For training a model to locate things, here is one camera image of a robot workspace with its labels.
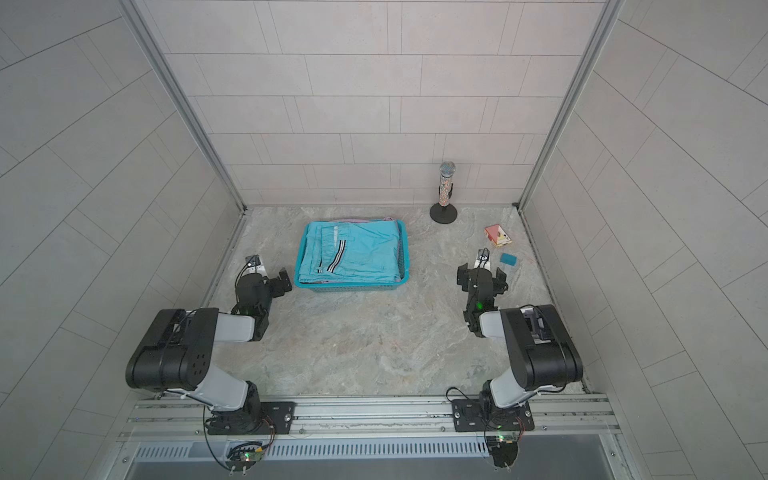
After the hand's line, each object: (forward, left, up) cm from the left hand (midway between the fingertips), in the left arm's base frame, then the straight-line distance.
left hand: (275, 267), depth 94 cm
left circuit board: (-48, -5, -3) cm, 48 cm away
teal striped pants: (+2, -25, +6) cm, 25 cm away
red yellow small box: (+15, -75, -1) cm, 76 cm away
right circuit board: (-46, -64, -4) cm, 79 cm away
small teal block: (+5, -76, -1) cm, 76 cm away
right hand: (+1, -66, +3) cm, 66 cm away
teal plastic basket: (-9, -27, +3) cm, 28 cm away
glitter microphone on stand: (+26, -57, 0) cm, 62 cm away
